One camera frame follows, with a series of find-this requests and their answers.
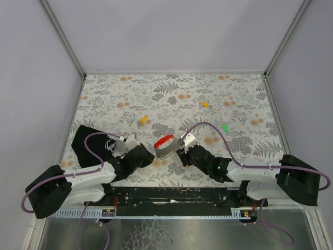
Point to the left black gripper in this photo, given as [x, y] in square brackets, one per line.
[143, 155]

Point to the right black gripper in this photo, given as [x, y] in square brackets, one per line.
[187, 154]

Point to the green tag key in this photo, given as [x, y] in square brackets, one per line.
[224, 125]

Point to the red grey key organizer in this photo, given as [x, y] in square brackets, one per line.
[166, 145]

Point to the orange tag key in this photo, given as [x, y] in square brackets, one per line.
[141, 121]

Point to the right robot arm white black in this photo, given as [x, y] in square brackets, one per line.
[292, 178]

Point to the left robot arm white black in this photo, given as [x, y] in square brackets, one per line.
[56, 188]

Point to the black cloth cap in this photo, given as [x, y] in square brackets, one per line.
[100, 144]

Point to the floral table mat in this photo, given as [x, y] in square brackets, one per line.
[114, 102]

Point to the yellow tag key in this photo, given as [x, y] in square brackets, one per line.
[206, 105]

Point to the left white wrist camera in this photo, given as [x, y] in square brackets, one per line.
[130, 141]

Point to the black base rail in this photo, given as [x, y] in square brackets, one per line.
[172, 202]

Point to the aluminium frame posts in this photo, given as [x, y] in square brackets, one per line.
[106, 37]

